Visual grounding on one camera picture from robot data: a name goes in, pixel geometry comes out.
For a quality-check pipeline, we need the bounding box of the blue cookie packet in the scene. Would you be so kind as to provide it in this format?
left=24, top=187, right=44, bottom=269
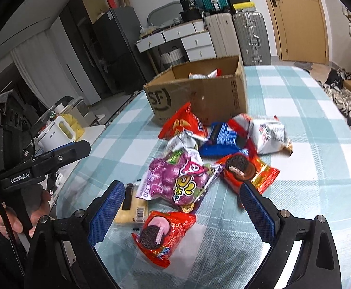
left=199, top=122, right=249, bottom=158

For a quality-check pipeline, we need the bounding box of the beige suitcase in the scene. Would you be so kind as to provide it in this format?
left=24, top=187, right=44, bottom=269
left=204, top=12, right=236, bottom=58

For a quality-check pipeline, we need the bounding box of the red pink-cream cookie packet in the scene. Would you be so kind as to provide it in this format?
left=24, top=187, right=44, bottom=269
left=131, top=211, right=197, bottom=268

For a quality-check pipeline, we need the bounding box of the white electric kettle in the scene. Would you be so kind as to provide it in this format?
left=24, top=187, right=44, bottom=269
left=38, top=116, right=75, bottom=154

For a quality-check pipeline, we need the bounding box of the tan carton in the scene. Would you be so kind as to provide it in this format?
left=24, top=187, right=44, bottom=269
left=87, top=0, right=110, bottom=23

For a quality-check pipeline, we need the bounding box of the red brown-cookie packet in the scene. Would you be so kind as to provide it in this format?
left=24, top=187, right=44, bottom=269
left=216, top=153, right=281, bottom=195

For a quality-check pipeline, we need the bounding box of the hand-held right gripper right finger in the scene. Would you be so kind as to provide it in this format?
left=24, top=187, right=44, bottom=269
left=240, top=181, right=343, bottom=289

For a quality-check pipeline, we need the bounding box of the white printed snack packet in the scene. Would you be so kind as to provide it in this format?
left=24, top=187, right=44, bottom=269
left=188, top=69, right=218, bottom=80

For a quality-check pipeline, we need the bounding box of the woven laundry basket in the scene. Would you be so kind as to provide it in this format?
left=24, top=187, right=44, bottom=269
left=159, top=48, right=185, bottom=67

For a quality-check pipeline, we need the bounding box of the yellow shoe box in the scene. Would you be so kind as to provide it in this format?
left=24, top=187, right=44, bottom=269
left=232, top=1, right=256, bottom=13

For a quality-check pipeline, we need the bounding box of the pale yellow cake packet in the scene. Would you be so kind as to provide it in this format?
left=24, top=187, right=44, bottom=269
left=114, top=184, right=149, bottom=226

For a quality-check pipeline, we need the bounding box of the checked teal white tablecloth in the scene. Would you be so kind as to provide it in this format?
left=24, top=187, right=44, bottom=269
left=55, top=65, right=351, bottom=289

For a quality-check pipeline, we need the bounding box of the white red snack packet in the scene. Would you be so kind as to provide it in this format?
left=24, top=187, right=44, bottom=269
left=228, top=114, right=294, bottom=157

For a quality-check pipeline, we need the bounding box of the silver suitcase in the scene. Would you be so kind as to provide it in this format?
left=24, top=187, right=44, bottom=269
left=232, top=11, right=272, bottom=66

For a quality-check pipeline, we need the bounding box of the black cable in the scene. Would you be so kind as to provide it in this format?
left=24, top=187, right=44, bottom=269
left=0, top=175, right=24, bottom=277

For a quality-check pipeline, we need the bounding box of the dark tall cabinet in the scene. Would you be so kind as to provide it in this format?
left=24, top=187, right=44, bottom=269
left=58, top=0, right=113, bottom=97

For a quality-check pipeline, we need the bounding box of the white dresser with drawers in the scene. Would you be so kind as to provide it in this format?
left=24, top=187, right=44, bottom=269
left=136, top=20, right=216, bottom=73

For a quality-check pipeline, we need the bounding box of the black bag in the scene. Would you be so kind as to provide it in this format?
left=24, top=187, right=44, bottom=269
left=180, top=0, right=204, bottom=21

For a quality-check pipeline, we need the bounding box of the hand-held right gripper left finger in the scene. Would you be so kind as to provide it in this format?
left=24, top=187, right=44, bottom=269
left=25, top=181, right=125, bottom=289

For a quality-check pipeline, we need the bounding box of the wooden door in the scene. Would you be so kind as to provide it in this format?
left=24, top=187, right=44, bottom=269
left=256, top=0, right=329, bottom=65

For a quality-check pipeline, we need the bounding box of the silver snack packet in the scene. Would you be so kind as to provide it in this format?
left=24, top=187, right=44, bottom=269
left=167, top=132, right=207, bottom=158

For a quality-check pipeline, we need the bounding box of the white curtain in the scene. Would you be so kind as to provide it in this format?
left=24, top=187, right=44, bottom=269
left=10, top=26, right=102, bottom=118

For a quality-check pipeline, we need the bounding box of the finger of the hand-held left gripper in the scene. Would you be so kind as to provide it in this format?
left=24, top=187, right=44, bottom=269
left=32, top=140, right=91, bottom=177

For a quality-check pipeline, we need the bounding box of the brown cardboard box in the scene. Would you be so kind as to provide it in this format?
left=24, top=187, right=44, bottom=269
left=143, top=55, right=249, bottom=127

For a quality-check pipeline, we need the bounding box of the red chips packet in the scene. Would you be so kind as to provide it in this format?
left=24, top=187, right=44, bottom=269
left=158, top=102, right=209, bottom=141

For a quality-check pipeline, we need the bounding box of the dark refrigerator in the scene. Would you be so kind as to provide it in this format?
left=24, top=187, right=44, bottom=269
left=93, top=6, right=156, bottom=94

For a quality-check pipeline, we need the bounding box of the purple grape candy bag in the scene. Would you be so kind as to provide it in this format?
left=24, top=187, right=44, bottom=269
left=136, top=151, right=224, bottom=214

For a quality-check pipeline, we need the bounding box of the person's left hand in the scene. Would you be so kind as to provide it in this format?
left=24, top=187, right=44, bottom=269
left=0, top=191, right=52, bottom=239

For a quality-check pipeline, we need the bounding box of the clear lidded container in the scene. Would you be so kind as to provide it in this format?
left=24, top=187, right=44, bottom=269
left=47, top=96, right=84, bottom=118

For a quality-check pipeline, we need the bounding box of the grey arched mirror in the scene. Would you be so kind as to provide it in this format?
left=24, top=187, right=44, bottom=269
left=148, top=1, right=182, bottom=26

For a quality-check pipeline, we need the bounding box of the yellow cloth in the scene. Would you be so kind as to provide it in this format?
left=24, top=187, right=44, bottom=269
left=63, top=113, right=86, bottom=140

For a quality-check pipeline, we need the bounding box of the pile of loose shoes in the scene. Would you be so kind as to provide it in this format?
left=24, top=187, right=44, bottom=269
left=312, top=66, right=351, bottom=121

